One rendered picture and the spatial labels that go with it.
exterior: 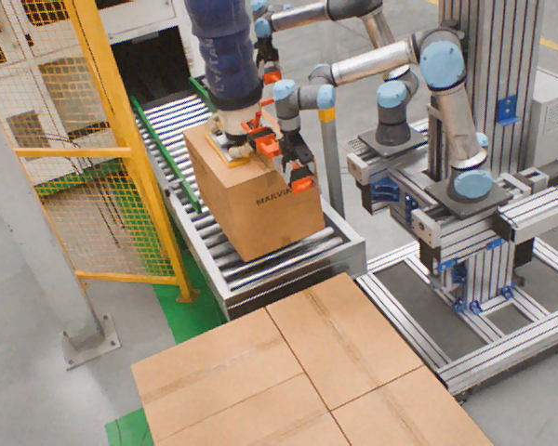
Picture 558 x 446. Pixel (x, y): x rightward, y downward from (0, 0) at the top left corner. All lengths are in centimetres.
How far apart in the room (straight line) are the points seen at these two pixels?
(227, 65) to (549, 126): 125
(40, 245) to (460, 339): 201
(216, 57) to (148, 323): 169
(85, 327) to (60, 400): 38
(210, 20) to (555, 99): 131
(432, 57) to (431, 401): 116
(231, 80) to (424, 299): 141
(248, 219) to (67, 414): 141
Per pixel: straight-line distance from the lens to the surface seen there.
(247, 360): 238
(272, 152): 226
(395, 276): 310
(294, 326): 246
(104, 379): 330
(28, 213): 294
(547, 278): 316
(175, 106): 442
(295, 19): 250
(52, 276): 315
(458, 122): 189
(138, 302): 362
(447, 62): 178
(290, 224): 256
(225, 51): 235
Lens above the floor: 235
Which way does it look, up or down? 37 degrees down
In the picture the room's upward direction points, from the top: 11 degrees counter-clockwise
